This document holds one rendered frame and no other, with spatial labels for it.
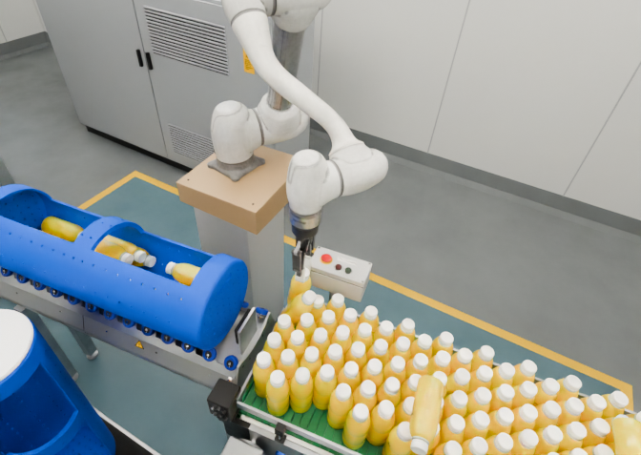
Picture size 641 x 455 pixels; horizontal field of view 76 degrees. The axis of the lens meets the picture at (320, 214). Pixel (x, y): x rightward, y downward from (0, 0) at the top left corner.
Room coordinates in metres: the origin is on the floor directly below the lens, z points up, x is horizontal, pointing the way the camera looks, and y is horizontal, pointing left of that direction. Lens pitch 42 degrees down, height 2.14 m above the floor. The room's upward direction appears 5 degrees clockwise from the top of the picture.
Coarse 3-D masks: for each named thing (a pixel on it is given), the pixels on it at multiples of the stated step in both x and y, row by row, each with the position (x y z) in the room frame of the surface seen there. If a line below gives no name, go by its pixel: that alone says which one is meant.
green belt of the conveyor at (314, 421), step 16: (256, 400) 0.54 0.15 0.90; (256, 416) 0.49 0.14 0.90; (288, 416) 0.50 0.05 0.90; (304, 416) 0.51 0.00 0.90; (320, 416) 0.51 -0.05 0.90; (288, 432) 0.46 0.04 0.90; (320, 432) 0.46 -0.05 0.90; (336, 432) 0.47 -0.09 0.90; (320, 448) 0.42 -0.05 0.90; (368, 448) 0.43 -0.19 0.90
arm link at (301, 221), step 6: (294, 216) 0.80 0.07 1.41; (300, 216) 0.79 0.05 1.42; (306, 216) 0.79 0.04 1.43; (312, 216) 0.80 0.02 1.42; (318, 216) 0.81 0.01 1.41; (294, 222) 0.80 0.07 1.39; (300, 222) 0.79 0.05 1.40; (306, 222) 0.79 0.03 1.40; (312, 222) 0.80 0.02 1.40; (318, 222) 0.81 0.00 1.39; (300, 228) 0.80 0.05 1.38; (306, 228) 0.79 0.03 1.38
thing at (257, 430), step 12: (240, 420) 0.48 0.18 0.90; (252, 420) 0.48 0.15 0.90; (228, 432) 0.48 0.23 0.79; (240, 432) 0.47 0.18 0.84; (252, 432) 0.46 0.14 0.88; (264, 432) 0.45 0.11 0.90; (264, 444) 0.45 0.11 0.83; (276, 444) 0.43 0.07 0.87; (288, 444) 0.43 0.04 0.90; (300, 444) 0.43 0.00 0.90
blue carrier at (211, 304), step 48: (0, 192) 1.01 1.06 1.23; (0, 240) 0.85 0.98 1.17; (48, 240) 0.83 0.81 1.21; (96, 240) 0.83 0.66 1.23; (144, 240) 0.99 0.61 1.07; (96, 288) 0.72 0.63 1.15; (144, 288) 0.70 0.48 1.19; (192, 288) 0.69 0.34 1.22; (240, 288) 0.82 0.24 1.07; (192, 336) 0.61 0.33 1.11
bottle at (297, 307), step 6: (300, 294) 0.78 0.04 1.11; (294, 300) 0.77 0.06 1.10; (300, 300) 0.75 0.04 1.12; (288, 306) 0.77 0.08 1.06; (294, 306) 0.75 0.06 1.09; (300, 306) 0.74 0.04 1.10; (306, 306) 0.74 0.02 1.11; (312, 306) 0.75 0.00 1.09; (282, 312) 0.78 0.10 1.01; (288, 312) 0.76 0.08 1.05; (294, 312) 0.74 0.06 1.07; (300, 312) 0.74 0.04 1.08; (306, 312) 0.74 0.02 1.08; (294, 318) 0.74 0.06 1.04; (294, 324) 0.75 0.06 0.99
